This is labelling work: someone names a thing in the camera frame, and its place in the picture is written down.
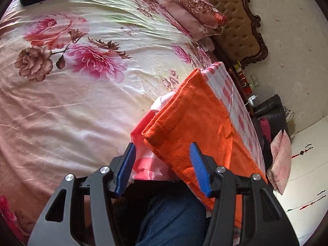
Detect blue jeans leg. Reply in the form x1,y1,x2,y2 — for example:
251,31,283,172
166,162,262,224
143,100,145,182
123,181,214,246

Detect red white checkered board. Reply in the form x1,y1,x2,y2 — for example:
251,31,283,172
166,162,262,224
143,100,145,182
130,62,266,181

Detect black leather armchair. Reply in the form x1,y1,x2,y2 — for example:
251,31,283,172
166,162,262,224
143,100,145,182
252,94,290,164

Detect floral pillow stack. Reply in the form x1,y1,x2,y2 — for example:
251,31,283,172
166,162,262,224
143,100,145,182
155,0,227,41

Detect pink floral cushions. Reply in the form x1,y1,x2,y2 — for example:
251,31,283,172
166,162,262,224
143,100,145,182
266,130,292,195

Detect white wardrobe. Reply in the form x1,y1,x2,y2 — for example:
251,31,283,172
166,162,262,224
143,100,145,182
274,117,328,245

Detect floral bed sheet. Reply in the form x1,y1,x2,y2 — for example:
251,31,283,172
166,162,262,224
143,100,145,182
1,0,211,243

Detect orange pants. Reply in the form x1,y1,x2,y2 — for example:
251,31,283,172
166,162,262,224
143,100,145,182
141,68,268,230

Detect wooden nightstand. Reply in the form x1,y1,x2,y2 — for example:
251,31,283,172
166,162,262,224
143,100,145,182
227,67,255,117

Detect tufted brown headboard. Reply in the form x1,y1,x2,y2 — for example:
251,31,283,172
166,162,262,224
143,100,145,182
208,0,269,69

